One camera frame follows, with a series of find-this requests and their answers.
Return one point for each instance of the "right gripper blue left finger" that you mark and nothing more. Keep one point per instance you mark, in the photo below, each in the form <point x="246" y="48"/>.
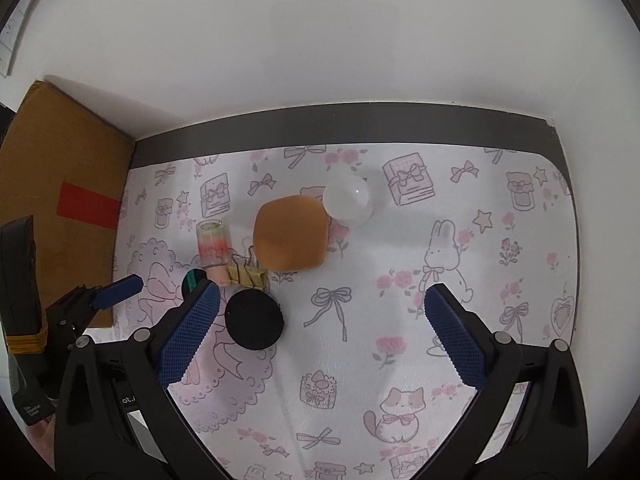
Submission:
<point x="182" y="330"/>

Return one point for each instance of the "gold binder clip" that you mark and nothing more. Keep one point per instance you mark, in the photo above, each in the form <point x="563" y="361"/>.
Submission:
<point x="246" y="271"/>

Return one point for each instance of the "orange makeup sponge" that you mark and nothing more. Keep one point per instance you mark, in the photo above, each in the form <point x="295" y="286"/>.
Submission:
<point x="291" y="234"/>

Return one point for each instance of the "plain black round puff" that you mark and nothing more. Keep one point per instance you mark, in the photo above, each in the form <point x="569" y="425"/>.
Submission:
<point x="253" y="319"/>

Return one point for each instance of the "brown cardboard box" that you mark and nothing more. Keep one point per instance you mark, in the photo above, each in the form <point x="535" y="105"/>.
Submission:
<point x="65" y="167"/>

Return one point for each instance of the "white round plastic cap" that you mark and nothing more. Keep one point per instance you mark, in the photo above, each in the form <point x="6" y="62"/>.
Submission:
<point x="348" y="200"/>

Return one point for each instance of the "black puff with green band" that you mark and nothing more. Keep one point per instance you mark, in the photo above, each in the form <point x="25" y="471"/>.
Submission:
<point x="191" y="280"/>

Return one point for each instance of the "pink patterned table mat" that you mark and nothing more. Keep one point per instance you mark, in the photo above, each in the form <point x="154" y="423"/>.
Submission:
<point x="358" y="386"/>

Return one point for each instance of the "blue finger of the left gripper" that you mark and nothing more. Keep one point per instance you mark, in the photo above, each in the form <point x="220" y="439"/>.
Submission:
<point x="117" y="292"/>

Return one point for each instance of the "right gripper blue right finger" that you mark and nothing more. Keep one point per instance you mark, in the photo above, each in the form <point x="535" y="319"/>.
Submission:
<point x="448" y="320"/>

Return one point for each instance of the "pink glass perfume bottle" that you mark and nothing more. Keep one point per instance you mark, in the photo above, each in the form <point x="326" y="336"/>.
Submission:
<point x="214" y="250"/>

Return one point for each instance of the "white wall socket panel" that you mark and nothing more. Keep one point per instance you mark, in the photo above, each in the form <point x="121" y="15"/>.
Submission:
<point x="8" y="39"/>

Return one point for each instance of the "person left hand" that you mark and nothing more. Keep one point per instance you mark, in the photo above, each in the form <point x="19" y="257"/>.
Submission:
<point x="41" y="437"/>

